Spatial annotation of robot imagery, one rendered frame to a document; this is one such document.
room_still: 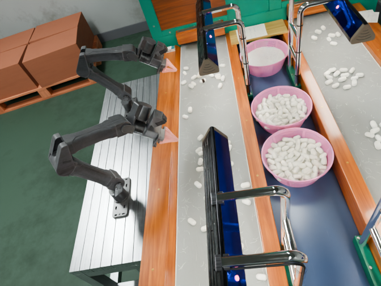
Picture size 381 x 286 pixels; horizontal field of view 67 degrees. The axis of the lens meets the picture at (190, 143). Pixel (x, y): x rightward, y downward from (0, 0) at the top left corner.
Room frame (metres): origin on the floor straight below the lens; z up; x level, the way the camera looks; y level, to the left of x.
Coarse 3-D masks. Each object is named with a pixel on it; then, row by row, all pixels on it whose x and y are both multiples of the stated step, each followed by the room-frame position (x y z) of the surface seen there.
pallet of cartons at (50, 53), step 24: (48, 24) 3.77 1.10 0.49; (72, 24) 3.50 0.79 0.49; (0, 48) 3.60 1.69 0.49; (24, 48) 3.34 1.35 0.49; (48, 48) 3.11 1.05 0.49; (72, 48) 2.99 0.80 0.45; (96, 48) 3.50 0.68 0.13; (0, 72) 3.05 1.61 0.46; (24, 72) 3.03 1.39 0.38; (48, 72) 3.00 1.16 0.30; (72, 72) 3.00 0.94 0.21; (0, 96) 3.08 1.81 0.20; (48, 96) 3.02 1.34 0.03
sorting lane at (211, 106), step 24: (192, 48) 1.67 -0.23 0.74; (192, 72) 1.42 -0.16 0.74; (192, 96) 1.21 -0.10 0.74; (216, 96) 1.14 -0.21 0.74; (192, 120) 1.03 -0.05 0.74; (216, 120) 0.98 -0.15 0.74; (192, 144) 0.88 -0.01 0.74; (240, 144) 0.78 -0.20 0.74; (192, 168) 0.76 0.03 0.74; (240, 168) 0.67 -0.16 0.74; (192, 192) 0.64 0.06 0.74; (192, 216) 0.54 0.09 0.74; (240, 216) 0.47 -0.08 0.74; (192, 240) 0.45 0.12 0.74; (192, 264) 0.37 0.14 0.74
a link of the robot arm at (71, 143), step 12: (108, 120) 0.86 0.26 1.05; (120, 120) 0.85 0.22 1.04; (84, 132) 0.81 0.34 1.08; (96, 132) 0.80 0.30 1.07; (108, 132) 0.81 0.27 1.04; (120, 132) 0.82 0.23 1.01; (60, 144) 0.75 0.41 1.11; (72, 144) 0.76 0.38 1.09; (84, 144) 0.78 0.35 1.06; (48, 156) 0.79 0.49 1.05; (60, 156) 0.73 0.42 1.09; (60, 168) 0.72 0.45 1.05; (72, 168) 0.73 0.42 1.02
